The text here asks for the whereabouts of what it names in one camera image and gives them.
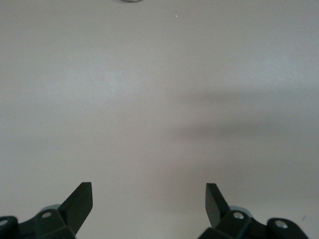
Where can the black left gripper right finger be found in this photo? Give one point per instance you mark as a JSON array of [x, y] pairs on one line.
[[214, 206]]

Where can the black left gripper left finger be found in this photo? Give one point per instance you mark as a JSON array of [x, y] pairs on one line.
[[74, 206]]

